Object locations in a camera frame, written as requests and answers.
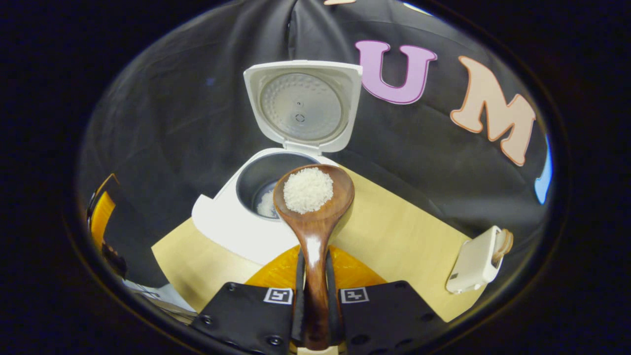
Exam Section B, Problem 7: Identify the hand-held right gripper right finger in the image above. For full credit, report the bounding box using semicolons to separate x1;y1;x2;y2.
325;245;447;355

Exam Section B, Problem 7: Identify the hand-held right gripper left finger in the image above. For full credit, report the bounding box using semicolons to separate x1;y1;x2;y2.
190;245;304;355

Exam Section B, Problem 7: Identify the white rice cooker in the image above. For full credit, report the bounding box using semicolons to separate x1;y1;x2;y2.
191;60;364;267

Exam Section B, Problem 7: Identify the brown wooden spoon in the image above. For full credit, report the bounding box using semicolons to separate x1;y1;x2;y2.
273;164;355;352

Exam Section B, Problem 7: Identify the white rice spoonful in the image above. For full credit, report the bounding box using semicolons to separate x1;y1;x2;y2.
256;190;279;218
283;167;335;214

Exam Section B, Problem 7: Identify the white toaster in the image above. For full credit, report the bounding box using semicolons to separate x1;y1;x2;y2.
445;225;504;295

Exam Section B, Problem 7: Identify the toast slice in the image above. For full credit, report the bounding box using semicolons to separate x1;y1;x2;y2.
493;228;514;264

